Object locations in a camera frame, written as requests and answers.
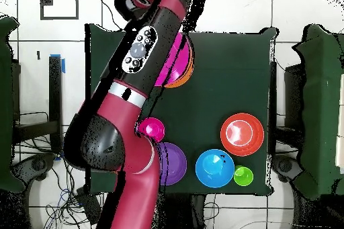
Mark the small crimson bowl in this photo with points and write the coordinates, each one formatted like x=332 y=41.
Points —
x=153 y=129

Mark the pink bowl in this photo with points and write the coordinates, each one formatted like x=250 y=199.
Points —
x=178 y=62

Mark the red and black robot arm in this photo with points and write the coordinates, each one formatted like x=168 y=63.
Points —
x=134 y=172

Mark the purple bowl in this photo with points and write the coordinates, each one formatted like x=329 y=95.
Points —
x=173 y=164

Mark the dark green tablecloth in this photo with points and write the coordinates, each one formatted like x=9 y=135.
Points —
x=228 y=78

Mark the blue bowl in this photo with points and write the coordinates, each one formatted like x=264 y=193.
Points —
x=215 y=172

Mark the large red-orange bowl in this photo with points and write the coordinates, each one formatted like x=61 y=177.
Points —
x=255 y=135

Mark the green cup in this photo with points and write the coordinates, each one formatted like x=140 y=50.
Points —
x=243 y=176

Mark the blue tape strip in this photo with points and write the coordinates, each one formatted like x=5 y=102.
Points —
x=63 y=66

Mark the black bench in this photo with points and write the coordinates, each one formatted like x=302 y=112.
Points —
x=55 y=92

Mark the black power brick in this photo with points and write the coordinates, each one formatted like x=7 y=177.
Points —
x=88 y=204

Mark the green cloth side table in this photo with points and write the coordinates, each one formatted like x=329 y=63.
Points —
x=317 y=105
x=5 y=145

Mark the white box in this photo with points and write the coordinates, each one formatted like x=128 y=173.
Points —
x=340 y=145

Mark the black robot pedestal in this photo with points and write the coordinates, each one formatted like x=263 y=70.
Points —
x=199 y=213

